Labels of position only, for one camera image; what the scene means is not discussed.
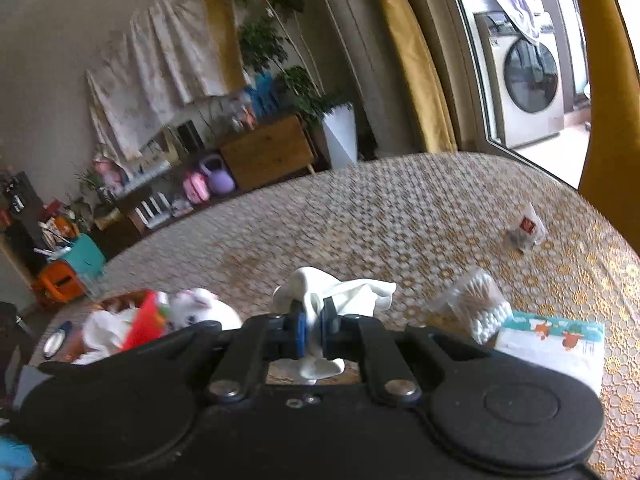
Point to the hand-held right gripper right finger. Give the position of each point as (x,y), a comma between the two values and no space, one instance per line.
(327,332)

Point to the white washing machine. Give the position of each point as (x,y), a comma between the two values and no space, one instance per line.
(530,75)

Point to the white cloth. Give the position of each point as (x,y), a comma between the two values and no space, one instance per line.
(105,330)

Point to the patterned hanging sheet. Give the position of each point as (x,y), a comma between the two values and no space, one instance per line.
(160,60)

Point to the yellow curtain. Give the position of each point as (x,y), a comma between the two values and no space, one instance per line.
(415,60)

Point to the blue box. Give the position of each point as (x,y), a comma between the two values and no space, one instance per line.
(262,94)

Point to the pale towel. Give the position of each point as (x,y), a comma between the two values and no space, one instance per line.
(515,5)

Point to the clear cotton swab box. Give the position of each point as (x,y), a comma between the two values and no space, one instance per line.
(480,310)

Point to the white keyboard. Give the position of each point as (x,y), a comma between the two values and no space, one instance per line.
(145,172)

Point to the purple kettlebell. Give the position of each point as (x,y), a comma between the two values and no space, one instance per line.
(218,177)

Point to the teal white tissue pack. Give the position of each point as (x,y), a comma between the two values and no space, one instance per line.
(550,355)

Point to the pink toy suitcase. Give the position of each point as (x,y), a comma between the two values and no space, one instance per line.
(196,187)

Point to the black speaker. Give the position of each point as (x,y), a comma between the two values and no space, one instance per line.
(188,136)

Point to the red tin box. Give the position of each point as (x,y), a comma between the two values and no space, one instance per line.
(145,325)

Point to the green potted tree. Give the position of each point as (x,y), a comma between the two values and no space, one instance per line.
(270,35)

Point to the pink doll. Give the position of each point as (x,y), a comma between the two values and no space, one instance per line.
(107,170)

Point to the orange teal tissue box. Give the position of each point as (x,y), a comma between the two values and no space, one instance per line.
(60,280)

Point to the clear cup with red label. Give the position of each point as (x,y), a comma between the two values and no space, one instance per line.
(527,227)

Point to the small grass plant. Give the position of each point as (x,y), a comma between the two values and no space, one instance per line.
(90,182)

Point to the white sock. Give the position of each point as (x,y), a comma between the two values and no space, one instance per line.
(345,295)

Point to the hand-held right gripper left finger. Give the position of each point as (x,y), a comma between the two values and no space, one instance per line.
(300,332)

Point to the white pink bunny plush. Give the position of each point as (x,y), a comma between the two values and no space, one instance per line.
(200,312)

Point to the white planter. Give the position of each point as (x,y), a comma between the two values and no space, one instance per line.
(341,135)

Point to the wooden sideboard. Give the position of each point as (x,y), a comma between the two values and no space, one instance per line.
(265,152)

